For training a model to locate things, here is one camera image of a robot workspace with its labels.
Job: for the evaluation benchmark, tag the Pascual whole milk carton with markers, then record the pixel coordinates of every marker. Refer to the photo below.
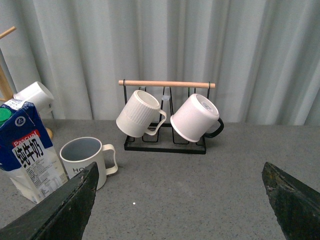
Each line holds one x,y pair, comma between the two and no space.
27,154

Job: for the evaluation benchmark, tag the cream ribbed hanging mug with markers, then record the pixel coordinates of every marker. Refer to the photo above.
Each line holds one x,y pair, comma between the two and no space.
138,114

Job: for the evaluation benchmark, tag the wooden mug tree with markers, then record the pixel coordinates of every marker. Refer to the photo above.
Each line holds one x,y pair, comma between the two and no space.
5,88

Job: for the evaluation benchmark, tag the black wire mug rack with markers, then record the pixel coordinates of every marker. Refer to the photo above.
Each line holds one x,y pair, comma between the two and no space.
166,140

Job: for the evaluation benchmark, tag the white mug on tree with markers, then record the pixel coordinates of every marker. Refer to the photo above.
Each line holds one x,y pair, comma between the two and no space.
39,95

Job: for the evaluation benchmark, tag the white mug black handle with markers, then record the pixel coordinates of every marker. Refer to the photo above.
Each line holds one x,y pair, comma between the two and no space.
197,117

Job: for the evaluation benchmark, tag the pale curtain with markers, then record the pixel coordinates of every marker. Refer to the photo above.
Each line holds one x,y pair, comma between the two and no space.
263,55

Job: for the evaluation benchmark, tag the right gripper dark left finger camera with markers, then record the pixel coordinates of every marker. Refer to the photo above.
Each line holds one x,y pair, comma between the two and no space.
61,216

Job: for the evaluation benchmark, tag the cream HOME mug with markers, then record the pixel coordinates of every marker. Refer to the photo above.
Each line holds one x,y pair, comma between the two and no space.
83,151

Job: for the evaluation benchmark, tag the right gripper dark right finger camera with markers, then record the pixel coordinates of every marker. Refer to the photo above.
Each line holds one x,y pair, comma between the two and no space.
295,204

